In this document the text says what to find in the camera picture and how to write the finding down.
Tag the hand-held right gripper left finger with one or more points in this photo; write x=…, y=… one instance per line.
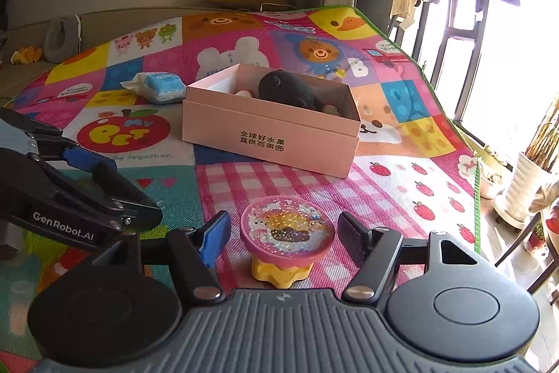
x=216, y=235

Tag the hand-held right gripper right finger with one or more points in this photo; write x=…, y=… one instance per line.
x=353, y=234

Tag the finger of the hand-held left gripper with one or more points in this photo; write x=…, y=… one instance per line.
x=76, y=158
x=26, y=123

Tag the pink glitter cupcake toy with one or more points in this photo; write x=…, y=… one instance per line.
x=286, y=231

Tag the pink cardboard box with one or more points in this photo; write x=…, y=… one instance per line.
x=262, y=137

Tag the yellow orange plush toy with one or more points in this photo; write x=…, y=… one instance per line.
x=28, y=55

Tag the colourful printed play mat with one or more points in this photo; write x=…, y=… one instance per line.
x=270, y=180

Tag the grey neck pillow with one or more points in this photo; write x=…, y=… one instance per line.
x=50, y=45

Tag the blue white tissue packet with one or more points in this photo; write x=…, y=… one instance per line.
x=163, y=87

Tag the beige sofa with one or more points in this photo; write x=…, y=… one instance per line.
x=96, y=28

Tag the small white plant pot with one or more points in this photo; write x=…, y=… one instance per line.
x=490, y=183

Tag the black plush toy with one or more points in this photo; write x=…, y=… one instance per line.
x=284, y=89

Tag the white ribbed plant pot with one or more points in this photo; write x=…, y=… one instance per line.
x=519, y=185

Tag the dark metal stand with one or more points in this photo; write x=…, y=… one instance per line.
x=546, y=263

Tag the dry yellow plant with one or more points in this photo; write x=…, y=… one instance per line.
x=543, y=132

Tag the dark window frame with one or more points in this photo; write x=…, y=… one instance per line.
x=445, y=41

